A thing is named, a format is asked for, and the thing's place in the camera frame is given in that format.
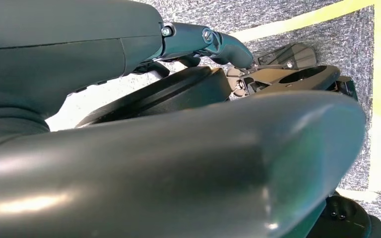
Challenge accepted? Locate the black robot foot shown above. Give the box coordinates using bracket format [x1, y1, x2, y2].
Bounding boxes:
[226, 43, 359, 101]

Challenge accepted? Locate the black robot leg joint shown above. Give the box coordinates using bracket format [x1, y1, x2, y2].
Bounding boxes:
[76, 65, 233, 128]

